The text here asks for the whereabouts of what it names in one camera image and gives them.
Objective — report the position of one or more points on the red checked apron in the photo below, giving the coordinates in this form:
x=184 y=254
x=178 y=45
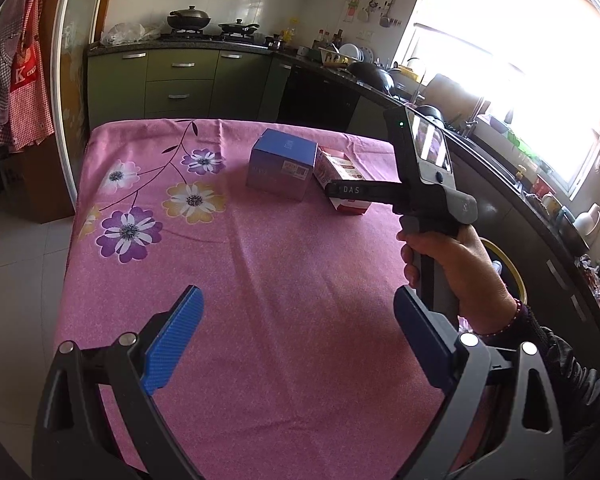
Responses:
x=25 y=85

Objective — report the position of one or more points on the yellow mug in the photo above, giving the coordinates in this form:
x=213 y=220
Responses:
x=552 y=204

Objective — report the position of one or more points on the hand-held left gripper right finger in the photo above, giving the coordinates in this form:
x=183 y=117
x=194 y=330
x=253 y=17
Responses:
x=425 y=340

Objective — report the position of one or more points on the red and white paper cup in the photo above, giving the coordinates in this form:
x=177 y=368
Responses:
x=543 y=187

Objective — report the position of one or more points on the pink floral tablecloth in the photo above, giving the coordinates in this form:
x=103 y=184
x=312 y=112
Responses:
x=260 y=260

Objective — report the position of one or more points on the clear plastic bag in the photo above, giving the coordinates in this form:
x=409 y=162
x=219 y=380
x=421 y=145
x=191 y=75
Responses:
x=127 y=34

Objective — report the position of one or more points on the dish rack with plates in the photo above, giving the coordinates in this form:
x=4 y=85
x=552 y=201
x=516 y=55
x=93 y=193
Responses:
x=355 y=52

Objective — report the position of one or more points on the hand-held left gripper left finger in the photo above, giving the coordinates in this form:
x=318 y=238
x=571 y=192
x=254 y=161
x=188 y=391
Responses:
x=172 y=345

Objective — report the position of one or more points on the green plastic basin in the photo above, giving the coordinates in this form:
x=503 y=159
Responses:
x=517 y=142

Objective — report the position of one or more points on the green lower kitchen cabinets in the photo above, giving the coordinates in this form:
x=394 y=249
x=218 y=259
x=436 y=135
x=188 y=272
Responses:
x=180 y=80

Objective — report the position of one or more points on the red and white carton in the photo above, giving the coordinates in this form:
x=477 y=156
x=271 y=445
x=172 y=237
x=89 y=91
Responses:
x=347 y=165

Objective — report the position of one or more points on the person's right forearm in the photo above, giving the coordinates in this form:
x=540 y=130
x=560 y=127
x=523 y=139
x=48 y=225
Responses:
x=570 y=360

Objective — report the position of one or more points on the blue purple cardboard box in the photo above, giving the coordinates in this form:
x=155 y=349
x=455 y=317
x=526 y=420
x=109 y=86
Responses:
x=280 y=170

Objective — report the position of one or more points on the black lidded wok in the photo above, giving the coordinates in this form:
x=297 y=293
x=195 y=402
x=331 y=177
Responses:
x=189 y=19

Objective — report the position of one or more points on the black frying pan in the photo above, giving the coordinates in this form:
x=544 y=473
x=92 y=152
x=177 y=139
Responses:
x=237 y=27

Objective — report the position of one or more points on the yellow kettle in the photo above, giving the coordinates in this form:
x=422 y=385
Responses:
x=412 y=72

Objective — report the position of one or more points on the steel faucet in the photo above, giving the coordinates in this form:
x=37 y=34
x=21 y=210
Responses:
x=472 y=117

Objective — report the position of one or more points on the large black wok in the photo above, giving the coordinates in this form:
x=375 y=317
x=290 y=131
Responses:
x=372 y=77

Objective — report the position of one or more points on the yellow-rimmed black trash bin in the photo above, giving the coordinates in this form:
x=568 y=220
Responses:
x=512 y=270

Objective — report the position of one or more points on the wooden cutting board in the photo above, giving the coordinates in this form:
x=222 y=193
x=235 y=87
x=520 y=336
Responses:
x=450 y=92

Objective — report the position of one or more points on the yellow oil bottle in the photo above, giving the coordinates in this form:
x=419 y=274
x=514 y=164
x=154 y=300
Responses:
x=293 y=32

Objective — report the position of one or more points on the white plastic jug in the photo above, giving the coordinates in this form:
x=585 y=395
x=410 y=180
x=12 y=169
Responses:
x=587 y=222

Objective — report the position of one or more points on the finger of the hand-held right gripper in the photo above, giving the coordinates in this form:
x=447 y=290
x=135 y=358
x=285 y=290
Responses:
x=360 y=191

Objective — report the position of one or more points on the person's right hand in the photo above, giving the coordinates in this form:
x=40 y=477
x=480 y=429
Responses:
x=470 y=270

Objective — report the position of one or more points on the gas stove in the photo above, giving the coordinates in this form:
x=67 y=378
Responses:
x=215 y=37

